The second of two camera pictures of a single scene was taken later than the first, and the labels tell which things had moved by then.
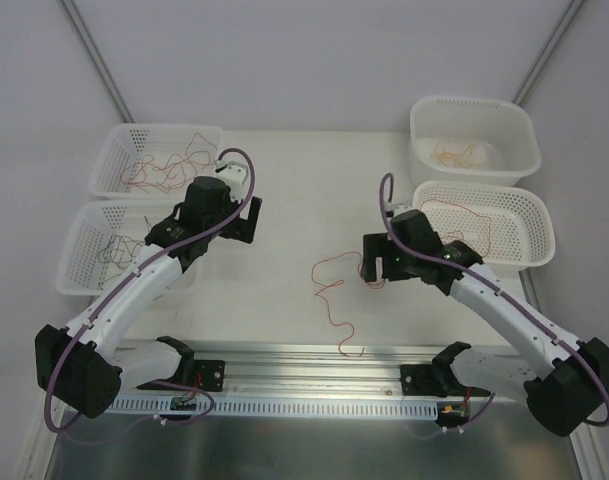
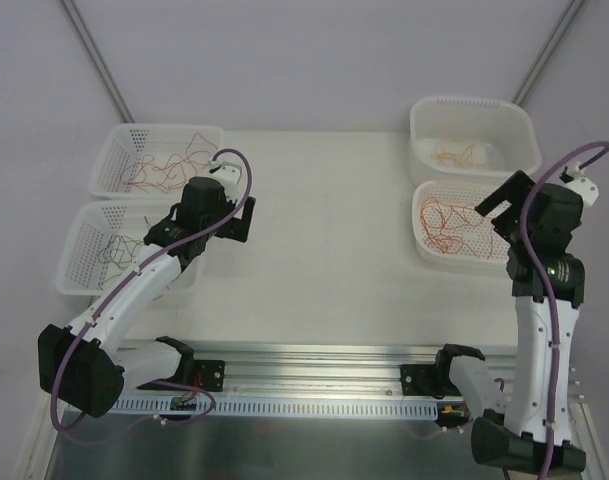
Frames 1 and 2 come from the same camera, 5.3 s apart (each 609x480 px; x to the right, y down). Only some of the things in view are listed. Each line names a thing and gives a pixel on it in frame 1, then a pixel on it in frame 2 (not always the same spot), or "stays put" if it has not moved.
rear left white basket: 154,162 stays put
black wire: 119,250 stays put
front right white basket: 506,227 stays put
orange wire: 376,288 -> 438,217
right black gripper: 375,255 -> 505,195
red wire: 141,172 stays put
